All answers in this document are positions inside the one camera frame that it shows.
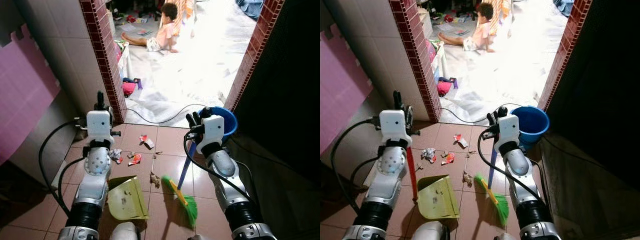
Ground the yellow dustpan with red handle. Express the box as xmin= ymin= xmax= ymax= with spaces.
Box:
xmin=405 ymin=146 xmax=461 ymax=220
xmin=107 ymin=175 xmax=150 ymax=222

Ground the green broom with blue handle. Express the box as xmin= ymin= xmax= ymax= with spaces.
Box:
xmin=160 ymin=146 xmax=199 ymax=229
xmin=473 ymin=145 xmax=510 ymax=227

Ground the blue plastic bucket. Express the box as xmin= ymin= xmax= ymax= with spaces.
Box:
xmin=509 ymin=105 xmax=550 ymax=151
xmin=210 ymin=106 xmax=239 ymax=139

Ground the pink and purple toy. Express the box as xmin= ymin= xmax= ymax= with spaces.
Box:
xmin=436 ymin=76 xmax=459 ymax=98
xmin=122 ymin=77 xmax=144 ymax=98

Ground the pink foam mat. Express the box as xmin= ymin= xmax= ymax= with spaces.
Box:
xmin=320 ymin=29 xmax=374 ymax=157
xmin=0 ymin=24 xmax=62 ymax=167

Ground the sitting child in pink shirt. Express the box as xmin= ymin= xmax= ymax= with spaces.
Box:
xmin=121 ymin=2 xmax=180 ymax=54
xmin=437 ymin=2 xmax=496 ymax=54

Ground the orange striped cloth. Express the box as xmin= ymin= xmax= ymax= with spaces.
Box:
xmin=487 ymin=0 xmax=514 ymax=37
xmin=172 ymin=0 xmax=197 ymax=37

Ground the silver robot left leg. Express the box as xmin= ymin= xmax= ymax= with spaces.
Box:
xmin=412 ymin=220 xmax=446 ymax=240
xmin=110 ymin=222 xmax=141 ymax=240

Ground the blue cloth heap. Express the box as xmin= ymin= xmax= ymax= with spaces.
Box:
xmin=552 ymin=0 xmax=575 ymax=17
xmin=235 ymin=0 xmax=265 ymax=21

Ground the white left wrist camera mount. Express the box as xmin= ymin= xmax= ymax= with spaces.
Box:
xmin=85 ymin=110 xmax=116 ymax=147
xmin=378 ymin=109 xmax=409 ymax=147

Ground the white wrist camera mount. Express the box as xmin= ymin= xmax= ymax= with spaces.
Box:
xmin=378 ymin=109 xmax=409 ymax=147
xmin=85 ymin=110 xmax=116 ymax=147
xmin=492 ymin=114 xmax=521 ymax=154
xmin=196 ymin=114 xmax=226 ymax=155

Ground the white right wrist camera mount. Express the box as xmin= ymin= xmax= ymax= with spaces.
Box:
xmin=492 ymin=114 xmax=521 ymax=154
xmin=196 ymin=114 xmax=226 ymax=155

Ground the black cable on floor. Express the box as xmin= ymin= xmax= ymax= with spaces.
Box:
xmin=125 ymin=103 xmax=211 ymax=125
xmin=440 ymin=103 xmax=524 ymax=124

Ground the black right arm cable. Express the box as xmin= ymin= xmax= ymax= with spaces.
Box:
xmin=182 ymin=131 xmax=252 ymax=202
xmin=477 ymin=131 xmax=544 ymax=201

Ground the short black left arm cable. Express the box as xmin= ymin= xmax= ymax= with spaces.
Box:
xmin=57 ymin=157 xmax=87 ymax=215
xmin=349 ymin=156 xmax=380 ymax=203

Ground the long black left arm cable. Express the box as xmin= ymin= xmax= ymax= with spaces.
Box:
xmin=38 ymin=119 xmax=89 ymax=217
xmin=330 ymin=118 xmax=381 ymax=216

